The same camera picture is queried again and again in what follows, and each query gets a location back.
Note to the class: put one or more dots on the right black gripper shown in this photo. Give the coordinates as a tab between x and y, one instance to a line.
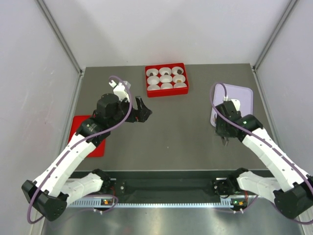
219	130

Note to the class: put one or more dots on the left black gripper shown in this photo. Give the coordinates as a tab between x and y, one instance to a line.
140	115

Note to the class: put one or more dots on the metal tongs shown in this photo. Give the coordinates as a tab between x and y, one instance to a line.
225	141

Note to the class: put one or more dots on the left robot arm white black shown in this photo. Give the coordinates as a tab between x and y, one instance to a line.
50	193

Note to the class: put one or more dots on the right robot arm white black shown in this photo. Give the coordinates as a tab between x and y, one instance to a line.
290	190

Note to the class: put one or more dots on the red chocolate box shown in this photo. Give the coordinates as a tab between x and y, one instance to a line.
167	92

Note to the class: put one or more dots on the white paper cup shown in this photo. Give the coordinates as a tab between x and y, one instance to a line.
166	79
175	69
153	80
165	86
179	77
153	87
179	85
152	72
165	69

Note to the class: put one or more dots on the lilac plastic tray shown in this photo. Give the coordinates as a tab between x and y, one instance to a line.
244	94

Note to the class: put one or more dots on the red box lid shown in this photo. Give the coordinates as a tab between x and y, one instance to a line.
76	122

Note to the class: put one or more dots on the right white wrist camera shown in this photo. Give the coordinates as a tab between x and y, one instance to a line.
232	104

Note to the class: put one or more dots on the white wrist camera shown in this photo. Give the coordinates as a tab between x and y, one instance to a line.
119	90
232	104

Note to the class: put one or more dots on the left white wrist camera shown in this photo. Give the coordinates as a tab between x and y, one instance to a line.
119	90

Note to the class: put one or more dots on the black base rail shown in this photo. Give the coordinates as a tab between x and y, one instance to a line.
168	186

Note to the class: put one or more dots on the aluminium frame profile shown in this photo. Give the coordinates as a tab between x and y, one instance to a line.
59	35

